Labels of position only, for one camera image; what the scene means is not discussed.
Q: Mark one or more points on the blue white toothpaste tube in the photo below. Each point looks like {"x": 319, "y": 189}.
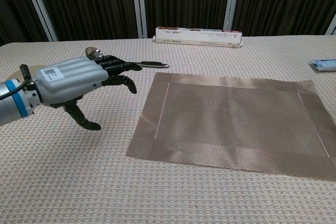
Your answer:
{"x": 325, "y": 65}

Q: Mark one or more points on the long cookie box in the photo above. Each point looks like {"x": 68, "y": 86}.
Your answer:
{"x": 197, "y": 37}

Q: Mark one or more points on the dark pleated curtain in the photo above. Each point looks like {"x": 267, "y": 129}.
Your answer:
{"x": 92, "y": 3}

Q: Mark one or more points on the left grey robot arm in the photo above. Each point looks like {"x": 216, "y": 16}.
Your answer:
{"x": 13, "y": 103}

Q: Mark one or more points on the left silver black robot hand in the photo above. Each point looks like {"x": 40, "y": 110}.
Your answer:
{"x": 71, "y": 79}

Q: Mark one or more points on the beige round bowl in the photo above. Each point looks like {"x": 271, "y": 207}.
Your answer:
{"x": 32, "y": 68}

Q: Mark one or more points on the brown woven placemat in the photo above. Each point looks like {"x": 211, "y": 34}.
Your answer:
{"x": 231, "y": 124}

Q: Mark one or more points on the beige woven tablecloth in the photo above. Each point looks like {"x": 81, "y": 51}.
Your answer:
{"x": 78, "y": 176}

